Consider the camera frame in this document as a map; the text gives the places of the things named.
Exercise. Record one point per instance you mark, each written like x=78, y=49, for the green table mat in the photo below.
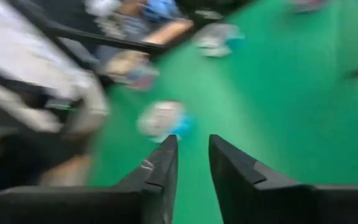
x=275, y=93

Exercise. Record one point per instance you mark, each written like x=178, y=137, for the blue label tuna can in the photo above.
x=163, y=119

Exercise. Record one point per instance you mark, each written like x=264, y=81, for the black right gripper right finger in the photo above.
x=275, y=205

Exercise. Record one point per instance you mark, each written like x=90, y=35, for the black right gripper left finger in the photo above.
x=104, y=205

